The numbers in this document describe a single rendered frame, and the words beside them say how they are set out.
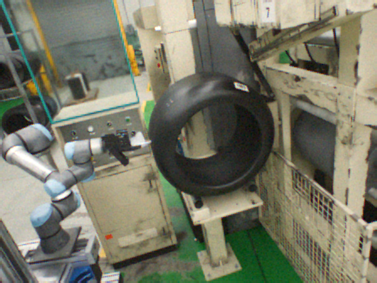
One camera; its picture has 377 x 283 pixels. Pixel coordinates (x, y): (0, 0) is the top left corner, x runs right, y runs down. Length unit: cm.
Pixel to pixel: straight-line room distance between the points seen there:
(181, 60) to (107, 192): 105
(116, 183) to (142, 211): 31
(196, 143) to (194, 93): 54
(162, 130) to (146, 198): 100
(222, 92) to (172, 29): 47
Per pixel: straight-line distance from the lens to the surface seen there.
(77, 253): 175
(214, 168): 158
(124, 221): 219
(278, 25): 97
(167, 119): 115
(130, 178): 199
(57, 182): 126
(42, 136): 159
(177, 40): 148
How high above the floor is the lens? 175
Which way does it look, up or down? 25 degrees down
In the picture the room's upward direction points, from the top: 11 degrees counter-clockwise
